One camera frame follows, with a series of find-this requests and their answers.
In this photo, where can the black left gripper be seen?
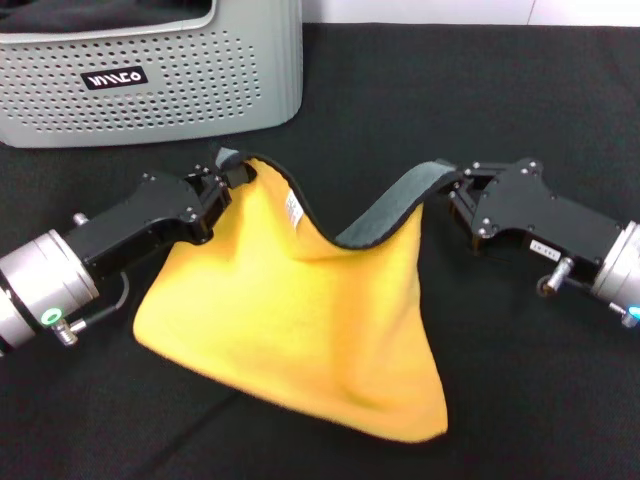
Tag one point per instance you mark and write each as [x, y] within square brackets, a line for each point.
[145, 220]

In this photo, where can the grey perforated storage basket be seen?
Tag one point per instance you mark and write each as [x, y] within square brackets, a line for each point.
[200, 100]

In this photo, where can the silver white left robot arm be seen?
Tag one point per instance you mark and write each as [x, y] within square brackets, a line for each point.
[40, 285]

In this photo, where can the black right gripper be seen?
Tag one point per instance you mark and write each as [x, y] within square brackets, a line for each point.
[540, 220]

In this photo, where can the grey yellow towel black hem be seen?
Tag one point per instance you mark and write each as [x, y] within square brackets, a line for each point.
[300, 300]

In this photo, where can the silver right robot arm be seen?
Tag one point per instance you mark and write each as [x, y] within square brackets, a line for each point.
[620, 270]

